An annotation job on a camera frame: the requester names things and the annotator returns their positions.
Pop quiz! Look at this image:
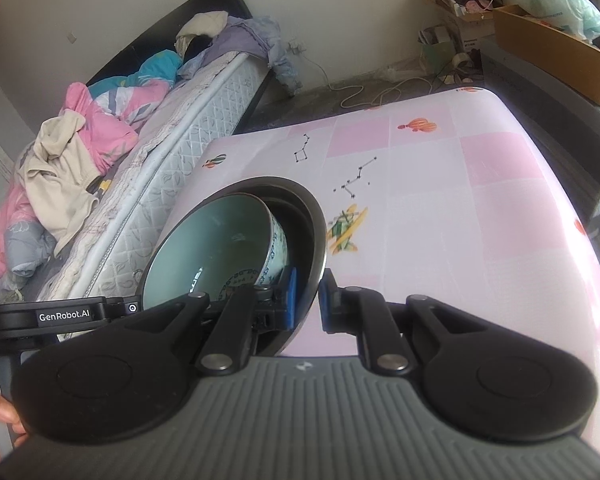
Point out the white cable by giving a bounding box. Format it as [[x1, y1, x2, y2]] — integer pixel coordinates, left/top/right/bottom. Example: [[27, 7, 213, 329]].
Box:
[[299, 54, 452, 109]]

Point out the long cardboard box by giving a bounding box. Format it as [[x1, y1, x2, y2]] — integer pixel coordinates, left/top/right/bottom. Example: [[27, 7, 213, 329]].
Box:
[[493, 4, 600, 108]]

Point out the pale green plastic bag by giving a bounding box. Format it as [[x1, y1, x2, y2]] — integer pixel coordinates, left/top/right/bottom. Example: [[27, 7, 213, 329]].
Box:
[[510, 0, 600, 44]]

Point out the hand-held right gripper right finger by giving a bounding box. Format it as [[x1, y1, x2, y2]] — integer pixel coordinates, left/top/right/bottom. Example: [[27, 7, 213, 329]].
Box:
[[318, 267, 486, 377]]

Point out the small green box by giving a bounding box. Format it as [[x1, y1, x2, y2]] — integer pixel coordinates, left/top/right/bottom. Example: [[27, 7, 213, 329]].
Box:
[[419, 24, 457, 72]]

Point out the small open cardboard box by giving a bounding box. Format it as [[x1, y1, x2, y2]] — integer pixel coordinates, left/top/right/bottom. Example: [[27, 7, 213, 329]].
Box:
[[412, 0, 497, 57]]

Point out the black garment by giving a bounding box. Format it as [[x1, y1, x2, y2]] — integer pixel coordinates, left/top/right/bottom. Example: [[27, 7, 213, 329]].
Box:
[[184, 34, 214, 62]]

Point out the teal ceramic bowl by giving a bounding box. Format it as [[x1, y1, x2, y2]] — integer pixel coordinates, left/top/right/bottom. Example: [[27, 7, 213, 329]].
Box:
[[140, 194, 294, 312]]

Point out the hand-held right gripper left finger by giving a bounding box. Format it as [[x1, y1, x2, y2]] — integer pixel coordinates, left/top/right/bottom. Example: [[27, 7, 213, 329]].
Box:
[[122, 267, 297, 377]]

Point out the beige garment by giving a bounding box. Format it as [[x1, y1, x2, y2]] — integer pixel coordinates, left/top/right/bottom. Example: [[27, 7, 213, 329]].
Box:
[[17, 109, 104, 257]]

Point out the white quilted mattress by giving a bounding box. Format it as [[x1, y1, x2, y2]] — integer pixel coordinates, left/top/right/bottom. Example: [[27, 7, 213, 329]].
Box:
[[34, 52, 272, 307]]

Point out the black headboard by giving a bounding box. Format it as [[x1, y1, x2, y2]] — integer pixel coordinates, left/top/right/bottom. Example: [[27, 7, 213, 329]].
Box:
[[84, 0, 277, 127]]

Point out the large steel bowl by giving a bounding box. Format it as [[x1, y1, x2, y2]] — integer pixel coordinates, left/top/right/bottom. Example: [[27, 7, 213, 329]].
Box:
[[140, 176, 329, 359]]

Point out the dark grey carton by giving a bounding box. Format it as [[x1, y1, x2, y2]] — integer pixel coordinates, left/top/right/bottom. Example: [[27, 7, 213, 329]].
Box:
[[479, 34, 600, 235]]

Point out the lavender grey sheet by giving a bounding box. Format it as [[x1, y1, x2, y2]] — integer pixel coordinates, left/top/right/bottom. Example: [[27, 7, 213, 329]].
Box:
[[177, 15, 302, 97]]

